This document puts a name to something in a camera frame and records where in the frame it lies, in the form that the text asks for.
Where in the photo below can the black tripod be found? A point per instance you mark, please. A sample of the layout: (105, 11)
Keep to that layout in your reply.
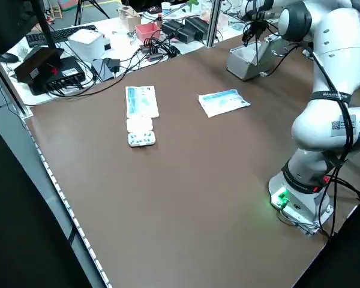
(84, 7)

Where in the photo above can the black monitor stand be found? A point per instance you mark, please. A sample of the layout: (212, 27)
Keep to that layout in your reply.
(39, 63)

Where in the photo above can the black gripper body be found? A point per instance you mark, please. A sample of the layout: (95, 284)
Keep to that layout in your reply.
(256, 21)

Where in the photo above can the black usb hub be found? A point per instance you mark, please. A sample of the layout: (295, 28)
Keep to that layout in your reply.
(153, 51)

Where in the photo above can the silver aluminium first-aid case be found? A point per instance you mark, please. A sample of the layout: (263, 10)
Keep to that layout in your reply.
(246, 70)

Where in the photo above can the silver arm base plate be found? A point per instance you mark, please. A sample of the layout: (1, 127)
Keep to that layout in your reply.
(306, 223)

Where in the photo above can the red plastic bin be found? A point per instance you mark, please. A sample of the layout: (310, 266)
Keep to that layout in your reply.
(147, 31)

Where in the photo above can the black power adapter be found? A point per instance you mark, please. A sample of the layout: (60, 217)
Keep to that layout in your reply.
(183, 28)

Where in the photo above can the grey power adapter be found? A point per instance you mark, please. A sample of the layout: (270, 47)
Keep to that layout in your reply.
(103, 70)

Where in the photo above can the wooden stool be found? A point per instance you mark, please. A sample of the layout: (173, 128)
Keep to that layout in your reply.
(56, 9)

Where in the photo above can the black monitor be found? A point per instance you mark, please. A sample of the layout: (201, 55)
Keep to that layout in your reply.
(9, 24)

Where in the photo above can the cardboard box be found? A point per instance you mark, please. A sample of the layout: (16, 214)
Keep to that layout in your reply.
(130, 18)

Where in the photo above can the aluminium frame profile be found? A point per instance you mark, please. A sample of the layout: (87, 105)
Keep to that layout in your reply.
(9, 87)

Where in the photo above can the white box printer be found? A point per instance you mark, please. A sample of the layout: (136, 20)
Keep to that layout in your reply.
(87, 42)

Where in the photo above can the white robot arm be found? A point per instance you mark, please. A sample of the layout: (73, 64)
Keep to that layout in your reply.
(333, 39)

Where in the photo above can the black network switch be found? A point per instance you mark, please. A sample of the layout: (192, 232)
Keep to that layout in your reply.
(69, 72)

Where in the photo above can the black mouse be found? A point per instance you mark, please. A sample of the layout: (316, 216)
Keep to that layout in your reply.
(7, 57)

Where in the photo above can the black keyboard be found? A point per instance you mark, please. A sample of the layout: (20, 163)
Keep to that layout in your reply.
(69, 33)

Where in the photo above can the aluminium post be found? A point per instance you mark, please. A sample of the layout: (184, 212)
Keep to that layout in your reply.
(213, 24)

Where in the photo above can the blue white mask packet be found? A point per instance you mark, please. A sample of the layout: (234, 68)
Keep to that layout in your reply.
(223, 102)
(142, 102)

